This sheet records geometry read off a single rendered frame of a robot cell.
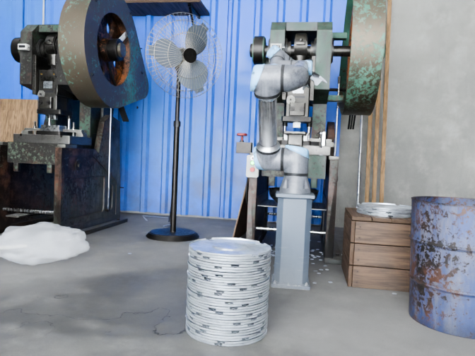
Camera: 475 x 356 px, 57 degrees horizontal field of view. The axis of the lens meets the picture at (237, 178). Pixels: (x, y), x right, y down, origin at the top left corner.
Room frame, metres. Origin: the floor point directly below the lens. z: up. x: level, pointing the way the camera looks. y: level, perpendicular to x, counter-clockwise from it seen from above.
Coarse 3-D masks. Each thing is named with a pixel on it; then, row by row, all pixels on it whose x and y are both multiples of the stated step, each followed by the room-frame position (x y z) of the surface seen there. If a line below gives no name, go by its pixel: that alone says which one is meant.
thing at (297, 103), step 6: (294, 90) 2.83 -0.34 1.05; (300, 90) 2.83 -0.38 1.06; (306, 90) 2.82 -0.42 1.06; (288, 96) 2.83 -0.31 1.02; (294, 96) 2.83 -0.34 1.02; (300, 96) 2.83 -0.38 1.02; (306, 96) 2.82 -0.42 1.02; (288, 102) 2.83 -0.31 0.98; (294, 102) 2.80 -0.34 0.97; (300, 102) 2.83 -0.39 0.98; (306, 102) 2.82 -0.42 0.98; (288, 108) 2.84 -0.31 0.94; (294, 108) 2.80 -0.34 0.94; (300, 108) 2.78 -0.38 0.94; (306, 108) 2.82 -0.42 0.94; (288, 114) 2.84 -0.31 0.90; (294, 114) 2.80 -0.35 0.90; (300, 114) 2.80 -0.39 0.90; (306, 114) 2.82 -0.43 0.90
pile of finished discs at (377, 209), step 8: (360, 208) 2.23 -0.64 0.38; (368, 208) 2.18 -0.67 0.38; (376, 208) 2.15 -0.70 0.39; (384, 208) 2.14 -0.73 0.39; (392, 208) 2.19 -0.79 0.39; (400, 208) 2.21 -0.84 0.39; (408, 208) 2.23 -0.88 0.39; (384, 216) 2.14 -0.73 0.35; (392, 216) 2.15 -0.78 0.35; (400, 216) 2.13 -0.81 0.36; (408, 216) 2.14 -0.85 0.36
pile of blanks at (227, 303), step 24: (192, 264) 1.45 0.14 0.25; (216, 264) 1.38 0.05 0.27; (240, 264) 1.39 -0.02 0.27; (264, 264) 1.44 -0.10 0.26; (192, 288) 1.47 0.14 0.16; (216, 288) 1.38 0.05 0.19; (240, 288) 1.41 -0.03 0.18; (264, 288) 1.45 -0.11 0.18; (192, 312) 1.45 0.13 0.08; (216, 312) 1.39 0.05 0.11; (240, 312) 1.39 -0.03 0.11; (264, 312) 1.46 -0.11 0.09; (192, 336) 1.43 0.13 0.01; (216, 336) 1.38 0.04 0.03; (240, 336) 1.38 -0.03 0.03; (264, 336) 1.47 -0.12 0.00
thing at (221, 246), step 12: (204, 240) 1.62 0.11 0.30; (216, 240) 1.63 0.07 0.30; (228, 240) 1.64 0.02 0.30; (240, 240) 1.65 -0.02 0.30; (252, 240) 1.64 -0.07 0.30; (204, 252) 1.40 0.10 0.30; (216, 252) 1.43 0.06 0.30; (228, 252) 1.43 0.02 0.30; (240, 252) 1.44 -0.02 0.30; (252, 252) 1.45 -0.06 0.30; (264, 252) 1.44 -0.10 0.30
